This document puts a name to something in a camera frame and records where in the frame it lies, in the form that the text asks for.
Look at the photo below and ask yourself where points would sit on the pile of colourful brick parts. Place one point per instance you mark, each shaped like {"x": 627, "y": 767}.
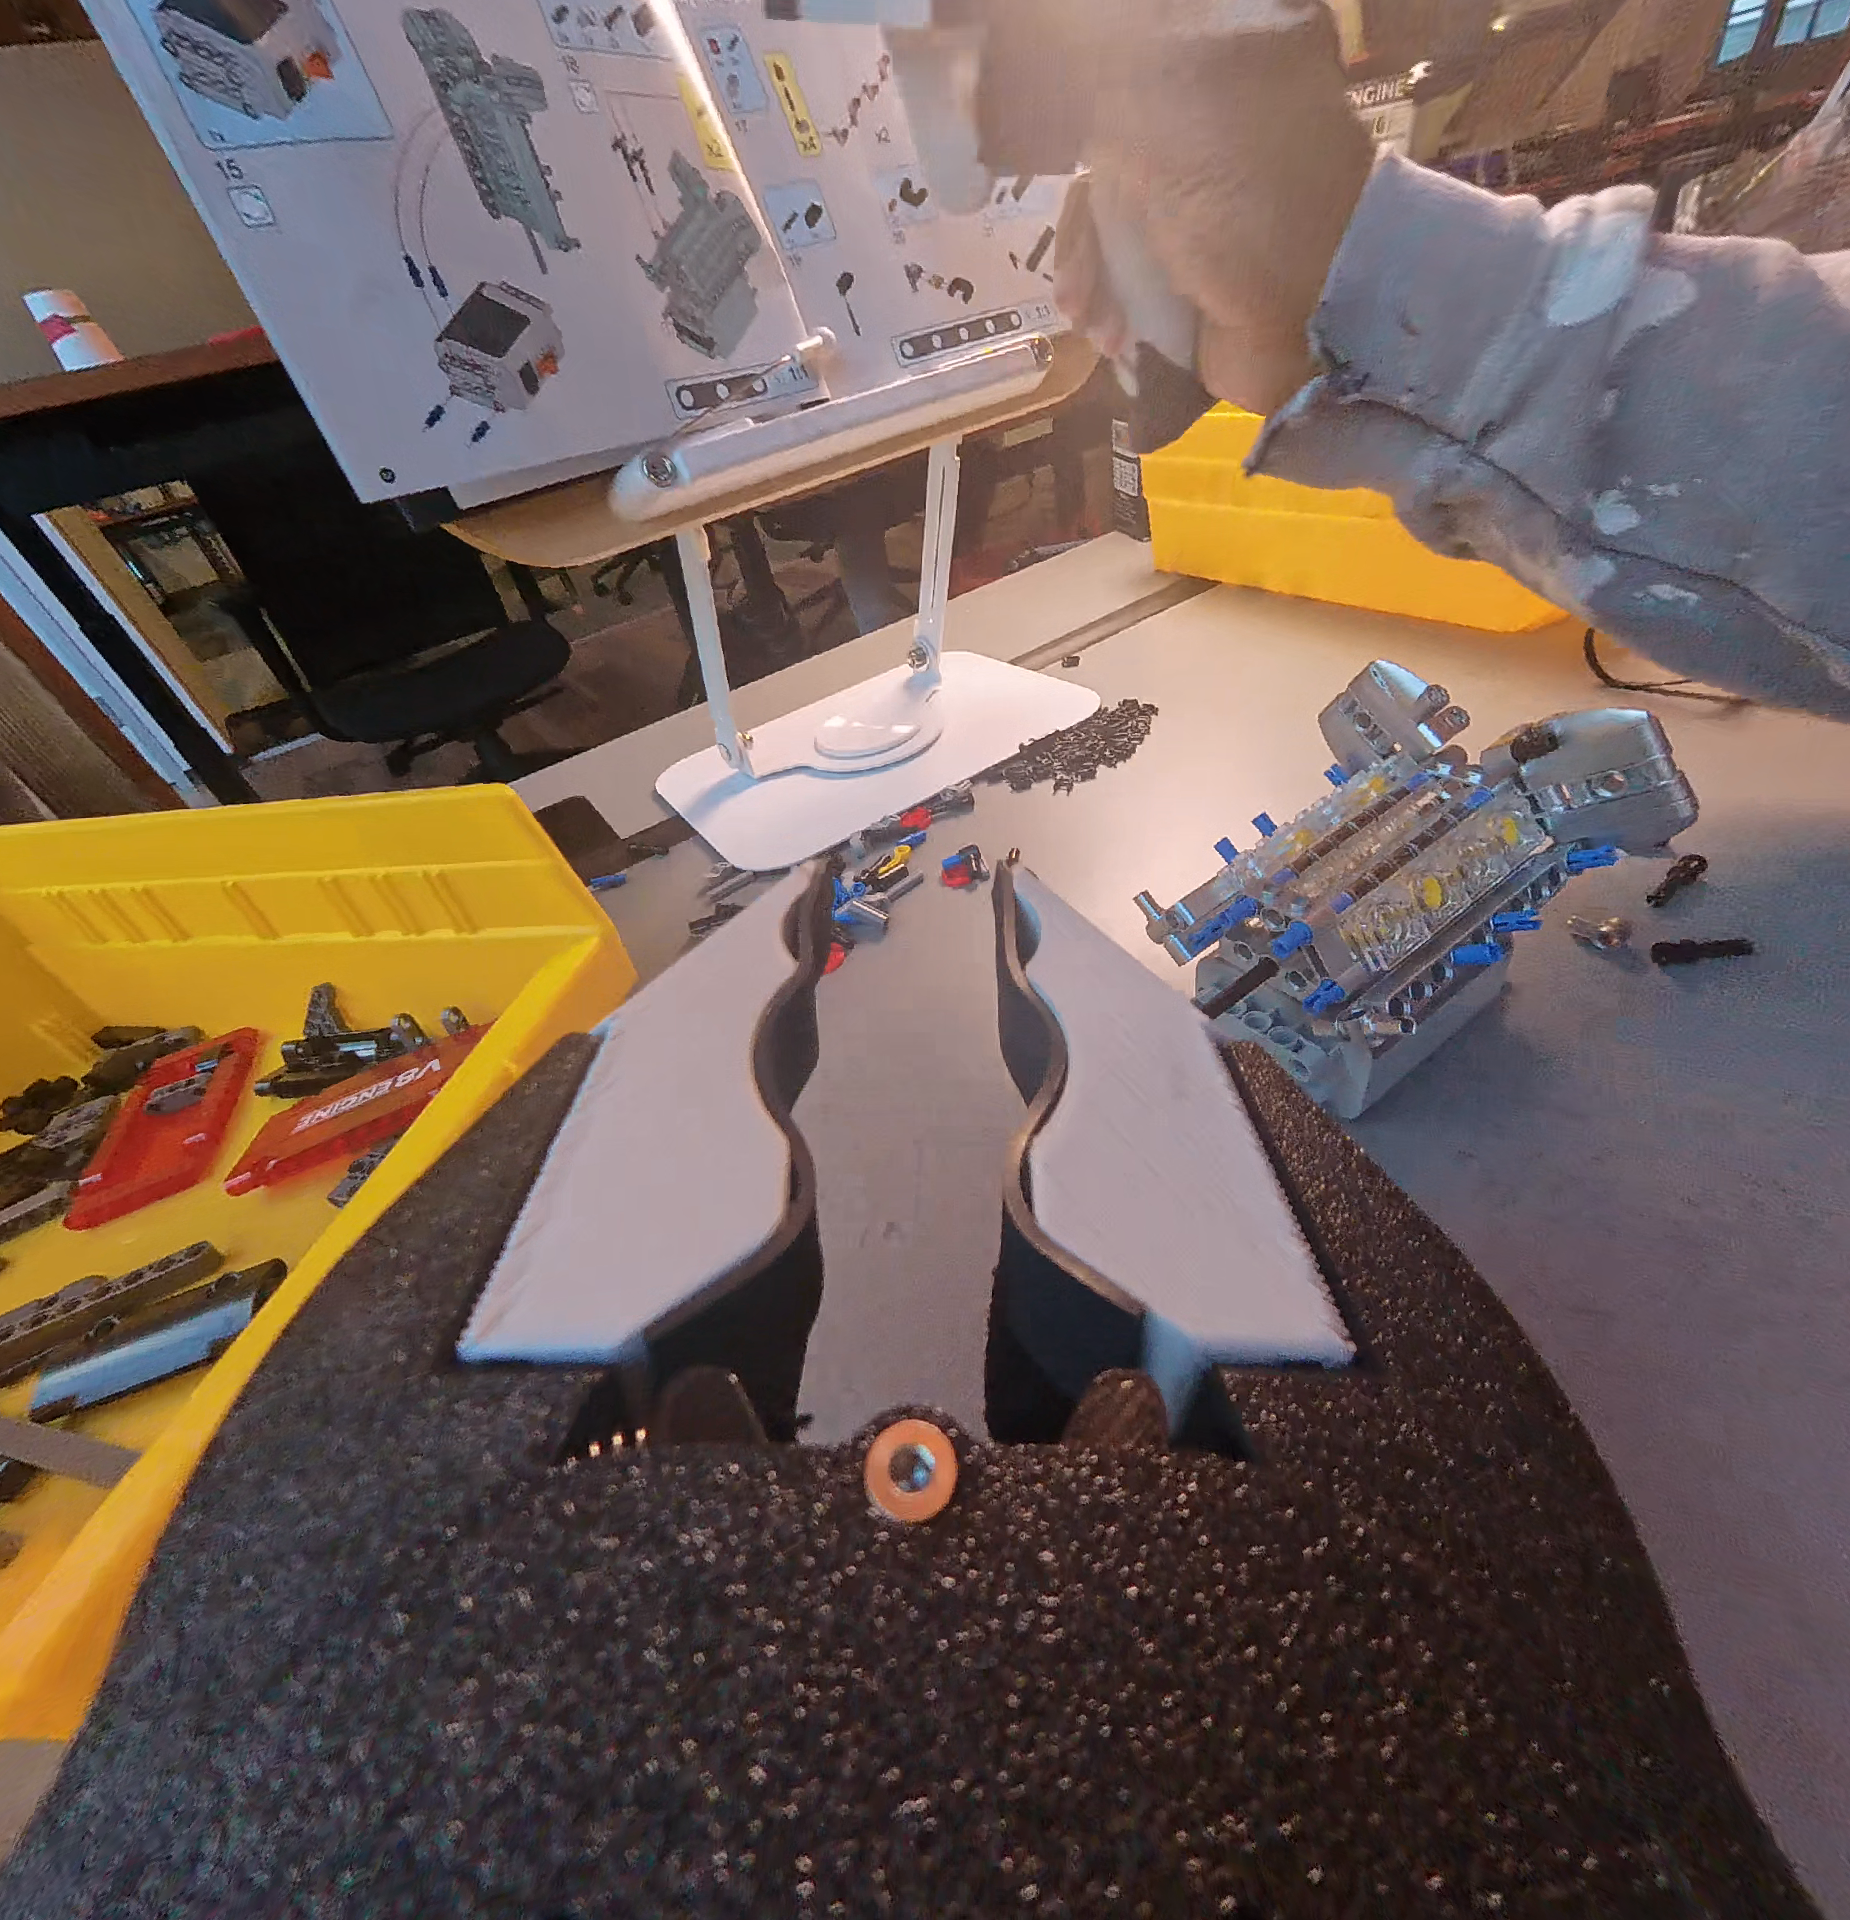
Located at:
{"x": 882, "y": 873}

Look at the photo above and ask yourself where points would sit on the small black brick pin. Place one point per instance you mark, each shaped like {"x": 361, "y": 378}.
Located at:
{"x": 1707, "y": 951}
{"x": 1679, "y": 882}

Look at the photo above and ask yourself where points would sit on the red printed brick panel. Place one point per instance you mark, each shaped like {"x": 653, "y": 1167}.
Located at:
{"x": 358, "y": 1118}

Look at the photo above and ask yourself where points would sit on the small grey brick connector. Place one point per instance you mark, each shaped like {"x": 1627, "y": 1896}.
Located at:
{"x": 1602, "y": 930}

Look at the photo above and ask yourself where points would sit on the instruction booklet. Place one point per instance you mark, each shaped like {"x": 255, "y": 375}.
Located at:
{"x": 507, "y": 210}

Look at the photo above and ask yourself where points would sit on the person's right hand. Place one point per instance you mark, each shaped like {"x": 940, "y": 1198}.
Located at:
{"x": 1210, "y": 152}

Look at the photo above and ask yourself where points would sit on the white booklet stand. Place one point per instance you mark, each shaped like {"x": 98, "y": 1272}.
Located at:
{"x": 866, "y": 737}

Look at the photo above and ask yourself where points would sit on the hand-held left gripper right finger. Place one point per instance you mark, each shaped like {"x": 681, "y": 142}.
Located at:
{"x": 1166, "y": 1186}

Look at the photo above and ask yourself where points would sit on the black and red brick parts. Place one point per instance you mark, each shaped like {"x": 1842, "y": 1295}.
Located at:
{"x": 145, "y": 1321}

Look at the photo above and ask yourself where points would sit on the pile of black pins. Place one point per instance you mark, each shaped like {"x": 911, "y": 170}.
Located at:
{"x": 1070, "y": 752}

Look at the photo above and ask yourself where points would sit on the yellow plastic bin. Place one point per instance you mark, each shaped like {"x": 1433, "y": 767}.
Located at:
{"x": 358, "y": 899}

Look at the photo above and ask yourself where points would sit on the red brick frame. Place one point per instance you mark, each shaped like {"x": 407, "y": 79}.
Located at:
{"x": 161, "y": 1137}

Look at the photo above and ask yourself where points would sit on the black swivel chair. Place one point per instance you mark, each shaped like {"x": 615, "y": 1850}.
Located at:
{"x": 416, "y": 676}

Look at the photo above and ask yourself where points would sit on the dark wooden table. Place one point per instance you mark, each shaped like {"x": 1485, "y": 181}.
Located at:
{"x": 88, "y": 392}

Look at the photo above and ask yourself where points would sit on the grey brick engine model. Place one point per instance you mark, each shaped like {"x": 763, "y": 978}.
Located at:
{"x": 1406, "y": 858}

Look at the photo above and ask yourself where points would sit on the white drinks bottle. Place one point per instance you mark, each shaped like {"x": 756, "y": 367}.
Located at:
{"x": 76, "y": 325}

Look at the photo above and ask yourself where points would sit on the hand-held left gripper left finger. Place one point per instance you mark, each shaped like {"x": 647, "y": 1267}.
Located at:
{"x": 644, "y": 1186}

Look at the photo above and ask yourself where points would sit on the yellow plastic crate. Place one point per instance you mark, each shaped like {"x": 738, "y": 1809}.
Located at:
{"x": 1319, "y": 542}

